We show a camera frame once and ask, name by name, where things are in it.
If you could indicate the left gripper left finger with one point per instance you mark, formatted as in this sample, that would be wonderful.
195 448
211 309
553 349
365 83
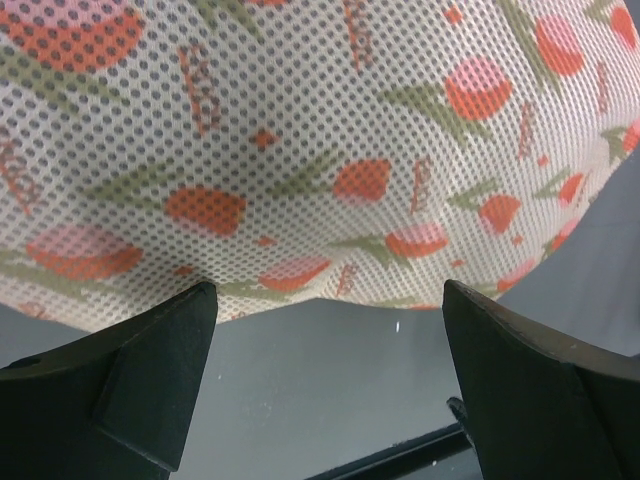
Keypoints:
116 404

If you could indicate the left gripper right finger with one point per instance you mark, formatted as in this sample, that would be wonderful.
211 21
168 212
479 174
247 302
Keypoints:
540 404

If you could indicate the floral mesh laundry bag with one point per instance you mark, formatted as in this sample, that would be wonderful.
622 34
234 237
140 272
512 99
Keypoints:
362 151

